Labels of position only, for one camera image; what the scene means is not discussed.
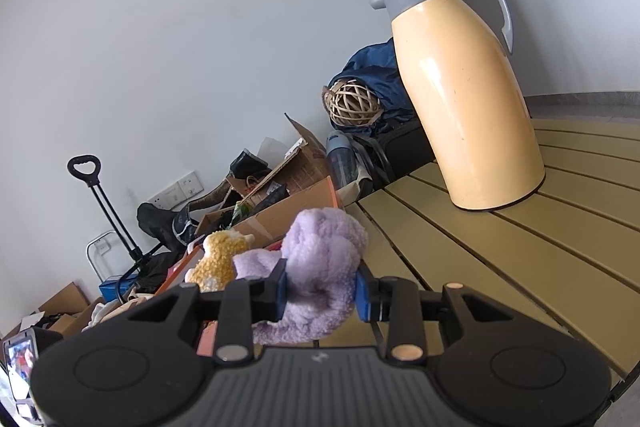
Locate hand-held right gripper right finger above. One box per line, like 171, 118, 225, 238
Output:
354, 272, 518, 366

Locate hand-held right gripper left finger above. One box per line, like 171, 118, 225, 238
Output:
127, 259, 288, 366

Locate lilac plush toy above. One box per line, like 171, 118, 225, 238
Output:
233, 206, 370, 348

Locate yellow plush toy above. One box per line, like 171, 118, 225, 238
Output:
184, 230, 253, 293

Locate large plain cardboard box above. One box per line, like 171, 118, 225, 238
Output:
47, 299, 106, 338

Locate cardboard box with clothes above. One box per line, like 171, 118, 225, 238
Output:
0, 281, 89, 338

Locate red cardboard box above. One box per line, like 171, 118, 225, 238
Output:
154, 176, 347, 299

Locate open brown cardboard box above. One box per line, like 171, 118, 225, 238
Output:
227, 113, 332, 212

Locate blue box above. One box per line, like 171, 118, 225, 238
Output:
98, 274, 139, 298

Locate grey blue bottle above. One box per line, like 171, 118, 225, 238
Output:
325, 130, 359, 188

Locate black suitcase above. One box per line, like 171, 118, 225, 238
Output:
369, 119, 436, 188

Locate tan folding table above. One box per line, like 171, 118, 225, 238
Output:
310, 117, 640, 380

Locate black hand trolley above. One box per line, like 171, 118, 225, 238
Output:
67, 154, 147, 269

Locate rattan ball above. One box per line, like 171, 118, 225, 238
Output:
322, 78, 382, 128

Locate cream thermos jug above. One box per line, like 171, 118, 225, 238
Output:
369, 0, 546, 212

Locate white metal frame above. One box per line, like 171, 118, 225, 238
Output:
85, 230, 126, 281

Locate white wall sockets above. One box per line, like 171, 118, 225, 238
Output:
147, 171, 204, 210

